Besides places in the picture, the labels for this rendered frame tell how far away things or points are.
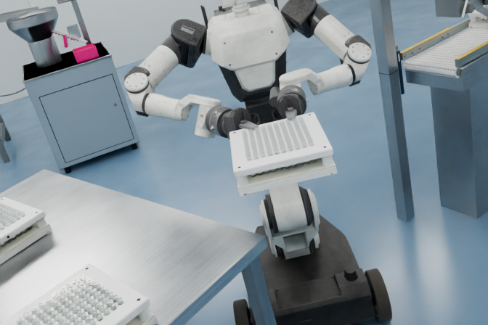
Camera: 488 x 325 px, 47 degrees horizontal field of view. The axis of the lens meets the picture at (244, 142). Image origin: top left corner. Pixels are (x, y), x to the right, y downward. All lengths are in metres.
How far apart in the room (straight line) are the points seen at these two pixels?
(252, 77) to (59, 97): 2.38
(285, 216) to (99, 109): 2.49
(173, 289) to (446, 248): 1.58
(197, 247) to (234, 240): 0.10
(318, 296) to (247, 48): 0.96
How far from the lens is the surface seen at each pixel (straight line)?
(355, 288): 2.18
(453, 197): 2.85
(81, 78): 4.12
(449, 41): 2.68
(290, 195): 1.95
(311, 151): 1.35
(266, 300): 1.52
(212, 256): 1.40
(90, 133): 4.23
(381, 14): 2.40
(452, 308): 2.37
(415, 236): 2.74
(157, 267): 1.43
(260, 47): 1.92
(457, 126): 2.63
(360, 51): 1.86
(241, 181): 1.36
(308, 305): 2.16
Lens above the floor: 1.62
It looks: 24 degrees down
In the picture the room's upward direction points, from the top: 14 degrees counter-clockwise
